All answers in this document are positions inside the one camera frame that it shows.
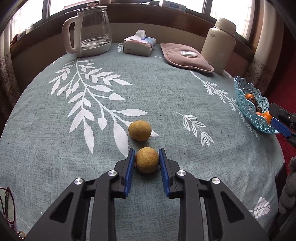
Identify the grey leaf-pattern tablecloth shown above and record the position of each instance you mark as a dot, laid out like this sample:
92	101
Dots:
72	121

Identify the pink hot water bag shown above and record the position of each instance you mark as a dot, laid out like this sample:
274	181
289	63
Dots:
185	57

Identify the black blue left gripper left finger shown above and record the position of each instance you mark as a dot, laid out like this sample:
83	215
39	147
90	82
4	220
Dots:
86	204

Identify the patterned curtain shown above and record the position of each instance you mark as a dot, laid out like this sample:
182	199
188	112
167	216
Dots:
263	65
10	91

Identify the patterned curtain left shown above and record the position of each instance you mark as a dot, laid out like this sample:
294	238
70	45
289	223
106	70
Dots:
10	91

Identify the brown longan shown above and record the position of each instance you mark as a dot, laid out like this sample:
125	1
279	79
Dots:
140	130
147	160

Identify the dark brown passion fruit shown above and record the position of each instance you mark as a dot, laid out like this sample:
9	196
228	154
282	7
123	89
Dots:
254	101

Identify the cream thermos flask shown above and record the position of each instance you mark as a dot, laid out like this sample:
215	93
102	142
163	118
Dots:
219	44

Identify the small orange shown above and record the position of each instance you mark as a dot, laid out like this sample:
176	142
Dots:
249	95

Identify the glass kettle white handle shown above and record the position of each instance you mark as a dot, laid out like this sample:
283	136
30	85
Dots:
88	33

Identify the white blue box on windowsill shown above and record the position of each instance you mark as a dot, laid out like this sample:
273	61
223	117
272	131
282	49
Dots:
173	5

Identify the light blue plastic fruit basket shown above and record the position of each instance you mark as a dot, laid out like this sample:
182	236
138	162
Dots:
248	109

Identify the tissue pack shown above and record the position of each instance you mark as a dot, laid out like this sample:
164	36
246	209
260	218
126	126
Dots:
139	44

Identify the grey gloved hand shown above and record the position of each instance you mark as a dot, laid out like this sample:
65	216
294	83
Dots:
287	198

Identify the pink tumbler on windowsill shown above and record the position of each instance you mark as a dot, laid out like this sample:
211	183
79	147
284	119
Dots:
104	2

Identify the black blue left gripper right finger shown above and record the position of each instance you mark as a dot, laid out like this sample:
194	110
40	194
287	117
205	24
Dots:
208	209

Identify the patterned curtain right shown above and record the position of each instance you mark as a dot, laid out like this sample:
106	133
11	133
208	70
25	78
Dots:
263	65

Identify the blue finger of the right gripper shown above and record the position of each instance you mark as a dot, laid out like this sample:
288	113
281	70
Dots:
281	128

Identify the red frame eyeglasses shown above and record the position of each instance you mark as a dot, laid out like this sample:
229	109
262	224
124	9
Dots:
9	211

